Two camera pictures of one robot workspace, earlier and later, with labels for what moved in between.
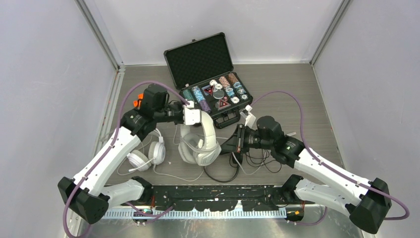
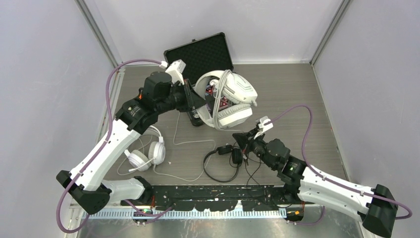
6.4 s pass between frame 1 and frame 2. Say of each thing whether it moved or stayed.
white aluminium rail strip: stayed
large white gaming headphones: moved
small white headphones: stayed
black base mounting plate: stayed
